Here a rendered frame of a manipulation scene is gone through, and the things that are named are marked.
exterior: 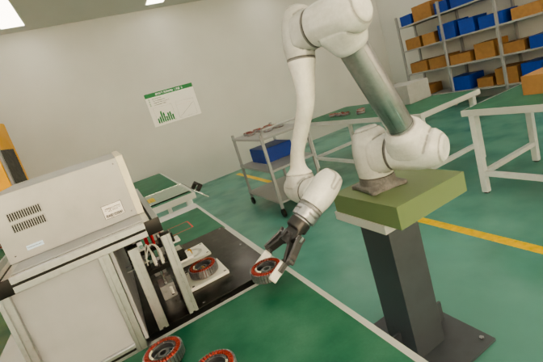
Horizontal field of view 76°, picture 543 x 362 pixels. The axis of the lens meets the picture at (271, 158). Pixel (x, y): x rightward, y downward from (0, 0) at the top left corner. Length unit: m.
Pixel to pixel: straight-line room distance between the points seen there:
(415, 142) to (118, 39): 6.02
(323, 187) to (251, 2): 6.69
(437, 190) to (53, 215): 1.35
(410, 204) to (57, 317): 1.19
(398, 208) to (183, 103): 5.79
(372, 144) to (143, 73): 5.66
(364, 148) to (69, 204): 1.09
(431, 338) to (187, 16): 6.40
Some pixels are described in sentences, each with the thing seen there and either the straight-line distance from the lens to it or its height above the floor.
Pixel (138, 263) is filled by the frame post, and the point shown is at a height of 1.00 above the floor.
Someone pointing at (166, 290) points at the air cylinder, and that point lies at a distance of 1.40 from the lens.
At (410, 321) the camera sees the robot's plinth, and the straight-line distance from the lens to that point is 1.83.
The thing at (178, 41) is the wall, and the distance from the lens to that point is 7.00.
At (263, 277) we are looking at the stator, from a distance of 1.18.
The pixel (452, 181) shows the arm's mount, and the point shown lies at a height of 0.82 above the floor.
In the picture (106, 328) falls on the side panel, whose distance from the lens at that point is 1.24.
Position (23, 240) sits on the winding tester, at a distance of 1.28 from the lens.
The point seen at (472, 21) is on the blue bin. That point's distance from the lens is 7.42.
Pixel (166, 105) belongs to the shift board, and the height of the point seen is 1.62.
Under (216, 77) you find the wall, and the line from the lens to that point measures 7.04.
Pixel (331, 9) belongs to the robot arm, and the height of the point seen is 1.55.
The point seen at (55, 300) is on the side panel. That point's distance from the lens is 1.20.
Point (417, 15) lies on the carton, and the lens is 8.09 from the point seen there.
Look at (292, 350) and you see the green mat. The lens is 1.00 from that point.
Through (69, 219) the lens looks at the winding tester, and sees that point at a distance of 1.26.
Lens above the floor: 1.39
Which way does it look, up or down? 11 degrees down
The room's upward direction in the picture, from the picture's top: 17 degrees counter-clockwise
